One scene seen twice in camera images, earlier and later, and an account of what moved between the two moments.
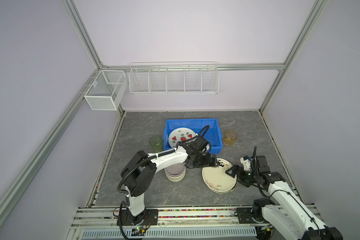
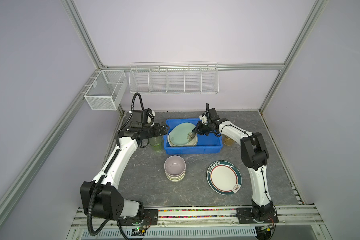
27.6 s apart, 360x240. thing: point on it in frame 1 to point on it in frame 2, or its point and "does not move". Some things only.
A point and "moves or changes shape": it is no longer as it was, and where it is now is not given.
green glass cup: x=156 y=142 does not move
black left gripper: x=207 y=162 to x=164 y=130
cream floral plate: x=216 y=178 moves or changes shape
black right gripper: x=235 y=167 to x=198 y=129
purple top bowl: x=176 y=169 does not move
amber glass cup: x=230 y=136 does not move
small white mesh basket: x=107 y=88 does not move
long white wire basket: x=174 y=78 does not move
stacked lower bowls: x=175 y=179 does not move
